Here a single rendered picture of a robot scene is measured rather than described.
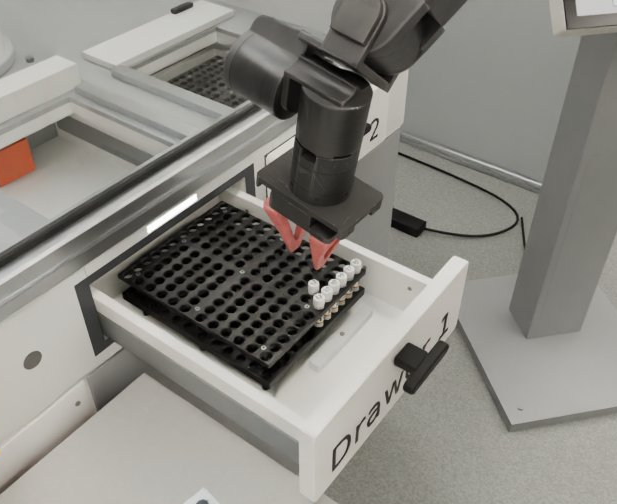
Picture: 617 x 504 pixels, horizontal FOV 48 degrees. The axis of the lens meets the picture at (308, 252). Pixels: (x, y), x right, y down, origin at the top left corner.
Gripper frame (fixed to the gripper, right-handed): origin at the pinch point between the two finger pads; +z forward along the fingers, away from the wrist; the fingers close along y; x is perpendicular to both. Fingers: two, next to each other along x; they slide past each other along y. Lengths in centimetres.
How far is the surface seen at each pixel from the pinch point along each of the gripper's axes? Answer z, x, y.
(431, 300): 3.5, -6.6, -11.7
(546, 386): 93, -81, -27
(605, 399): 91, -86, -40
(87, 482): 23.2, 24.7, 7.2
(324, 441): 5.3, 12.5, -12.7
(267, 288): 9.0, 0.4, 4.1
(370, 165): 26, -44, 17
